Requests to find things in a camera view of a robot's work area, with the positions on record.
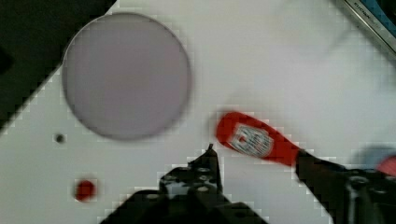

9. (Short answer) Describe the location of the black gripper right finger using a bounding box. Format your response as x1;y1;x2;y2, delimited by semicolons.
295;149;396;224

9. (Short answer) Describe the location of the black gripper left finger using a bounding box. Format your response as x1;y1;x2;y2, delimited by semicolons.
100;146;268;224

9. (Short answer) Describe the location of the red felt ketchup bottle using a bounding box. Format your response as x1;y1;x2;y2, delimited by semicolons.
215;112;300;166

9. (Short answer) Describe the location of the blue bowl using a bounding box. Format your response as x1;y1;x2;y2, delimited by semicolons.
351;145;396;170

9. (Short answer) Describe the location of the red toy strawberry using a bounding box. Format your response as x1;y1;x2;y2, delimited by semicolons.
376;156;396;176

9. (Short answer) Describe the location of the small red toy fruit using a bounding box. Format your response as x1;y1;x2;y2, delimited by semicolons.
75;180;96;202

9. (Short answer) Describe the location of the round grey plate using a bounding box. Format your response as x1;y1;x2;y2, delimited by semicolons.
62;13;192;141

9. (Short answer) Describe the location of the silver black toaster oven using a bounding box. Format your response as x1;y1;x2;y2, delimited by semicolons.
334;0;396;59

